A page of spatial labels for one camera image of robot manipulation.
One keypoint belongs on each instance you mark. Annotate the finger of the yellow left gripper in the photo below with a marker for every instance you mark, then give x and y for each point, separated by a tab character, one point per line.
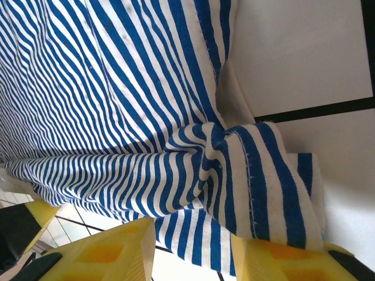
20	231

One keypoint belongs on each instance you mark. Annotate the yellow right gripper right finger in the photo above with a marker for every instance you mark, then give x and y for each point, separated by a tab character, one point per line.
293	263

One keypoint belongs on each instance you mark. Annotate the blue white striped tank top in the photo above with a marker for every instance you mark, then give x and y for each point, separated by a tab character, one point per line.
102	102

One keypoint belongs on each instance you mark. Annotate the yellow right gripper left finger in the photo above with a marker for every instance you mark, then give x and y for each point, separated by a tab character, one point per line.
102	257

